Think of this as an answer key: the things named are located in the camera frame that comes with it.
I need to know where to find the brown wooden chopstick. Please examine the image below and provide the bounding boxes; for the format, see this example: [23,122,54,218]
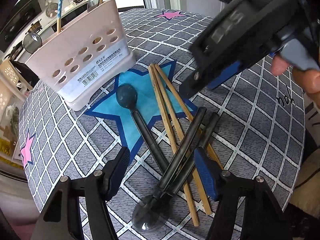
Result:
[155,64,223,169]
[148,65,199,226]
[150,63,212,215]

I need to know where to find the dark blue spoon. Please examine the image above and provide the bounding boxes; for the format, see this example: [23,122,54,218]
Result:
[116,83,169,174]

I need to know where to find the blue patterned chopstick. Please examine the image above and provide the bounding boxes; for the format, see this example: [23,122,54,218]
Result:
[56,0,63,34]

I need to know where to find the black handled steel spoon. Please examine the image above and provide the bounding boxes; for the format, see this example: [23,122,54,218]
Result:
[22,33,42,54]

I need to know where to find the person's right hand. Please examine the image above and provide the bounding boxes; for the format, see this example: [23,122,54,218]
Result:
[271,54,320,108]

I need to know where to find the grey checked star tablecloth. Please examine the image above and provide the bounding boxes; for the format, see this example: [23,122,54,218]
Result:
[19,9,305,239]

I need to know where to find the beige perforated storage cart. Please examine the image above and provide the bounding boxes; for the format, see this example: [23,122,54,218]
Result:
[1,59,33,165]

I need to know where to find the pink plastic utensil holder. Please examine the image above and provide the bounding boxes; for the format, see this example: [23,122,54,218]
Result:
[26,0,136,111]

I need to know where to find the black built-in oven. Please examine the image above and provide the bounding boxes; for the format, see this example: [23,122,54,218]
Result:
[61,1,88,27]

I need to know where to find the steel cooking pot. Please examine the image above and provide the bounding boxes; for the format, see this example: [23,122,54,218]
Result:
[25,21,42,34]

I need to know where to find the black range hood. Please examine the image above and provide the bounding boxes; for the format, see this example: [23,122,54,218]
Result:
[1,0,41,52]

